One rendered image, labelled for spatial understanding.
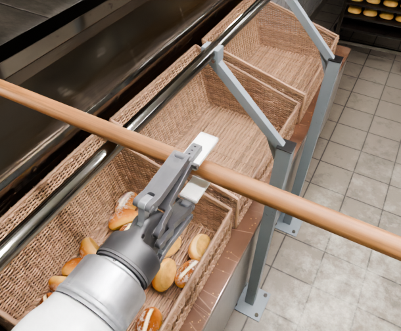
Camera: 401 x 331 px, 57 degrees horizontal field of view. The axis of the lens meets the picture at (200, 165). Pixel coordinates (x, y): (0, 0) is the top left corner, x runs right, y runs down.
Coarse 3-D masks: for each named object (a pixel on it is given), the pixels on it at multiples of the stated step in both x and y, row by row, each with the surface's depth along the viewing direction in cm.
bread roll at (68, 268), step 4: (72, 260) 107; (76, 260) 106; (80, 260) 106; (68, 264) 106; (72, 264) 105; (76, 264) 105; (64, 268) 105; (68, 268) 104; (72, 268) 104; (64, 272) 105; (68, 272) 104
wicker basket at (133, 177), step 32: (64, 160) 105; (128, 160) 118; (32, 192) 98; (96, 192) 118; (0, 224) 91; (64, 224) 109; (96, 224) 120; (192, 224) 122; (224, 224) 105; (32, 256) 101; (0, 288) 94; (32, 288) 103; (192, 288) 97; (0, 320) 91
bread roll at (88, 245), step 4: (84, 240) 111; (88, 240) 110; (92, 240) 112; (80, 244) 111; (84, 244) 110; (88, 244) 109; (92, 244) 109; (96, 244) 113; (80, 248) 110; (84, 248) 109; (88, 248) 108; (92, 248) 108; (96, 248) 109; (80, 252) 110; (84, 252) 109; (88, 252) 108; (92, 252) 108; (80, 256) 110
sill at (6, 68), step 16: (96, 0) 101; (112, 0) 104; (128, 0) 109; (64, 16) 95; (80, 16) 95; (96, 16) 100; (32, 32) 89; (48, 32) 89; (64, 32) 92; (0, 48) 84; (16, 48) 84; (32, 48) 86; (48, 48) 90; (0, 64) 80; (16, 64) 84
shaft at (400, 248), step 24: (24, 96) 67; (72, 120) 64; (96, 120) 62; (120, 144) 61; (144, 144) 59; (216, 168) 55; (240, 192) 54; (264, 192) 52; (288, 192) 52; (312, 216) 50; (336, 216) 49; (360, 240) 48; (384, 240) 47
